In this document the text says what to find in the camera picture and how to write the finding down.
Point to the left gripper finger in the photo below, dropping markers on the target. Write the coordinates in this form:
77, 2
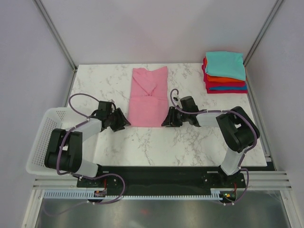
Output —
120, 119
117, 126

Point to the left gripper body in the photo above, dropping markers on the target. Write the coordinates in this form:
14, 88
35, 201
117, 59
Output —
110, 117

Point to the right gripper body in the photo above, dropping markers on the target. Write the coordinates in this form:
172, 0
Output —
184, 116

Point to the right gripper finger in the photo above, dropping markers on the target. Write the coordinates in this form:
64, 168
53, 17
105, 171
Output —
172, 113
169, 121

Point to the pink t-shirt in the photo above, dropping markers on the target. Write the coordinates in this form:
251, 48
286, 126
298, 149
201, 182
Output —
148, 103

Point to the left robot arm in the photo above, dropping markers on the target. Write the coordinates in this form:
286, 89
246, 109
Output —
65, 148

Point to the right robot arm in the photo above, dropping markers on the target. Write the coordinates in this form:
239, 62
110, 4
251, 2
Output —
238, 130

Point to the crimson folded t-shirt bottom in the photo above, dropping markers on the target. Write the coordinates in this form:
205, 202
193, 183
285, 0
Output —
225, 91

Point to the crimson folded t-shirt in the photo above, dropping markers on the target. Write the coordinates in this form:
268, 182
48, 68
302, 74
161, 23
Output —
222, 82
225, 91

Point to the crimson folded t-shirt upper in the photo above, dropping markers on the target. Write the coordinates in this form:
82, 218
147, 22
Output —
222, 82

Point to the white plastic basket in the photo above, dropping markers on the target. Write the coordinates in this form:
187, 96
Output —
52, 119

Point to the teal folded t-shirt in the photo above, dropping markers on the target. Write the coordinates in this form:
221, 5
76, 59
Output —
225, 64

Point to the blue folded t-shirt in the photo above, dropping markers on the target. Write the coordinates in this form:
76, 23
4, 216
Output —
222, 88

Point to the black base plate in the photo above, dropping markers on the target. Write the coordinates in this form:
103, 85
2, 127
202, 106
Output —
162, 181

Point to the left aluminium frame post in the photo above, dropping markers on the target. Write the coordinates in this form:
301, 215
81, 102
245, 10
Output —
51, 26

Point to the aluminium frame post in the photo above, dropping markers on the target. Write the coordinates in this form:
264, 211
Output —
266, 25
51, 26

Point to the right aluminium frame post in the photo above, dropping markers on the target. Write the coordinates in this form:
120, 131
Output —
266, 25

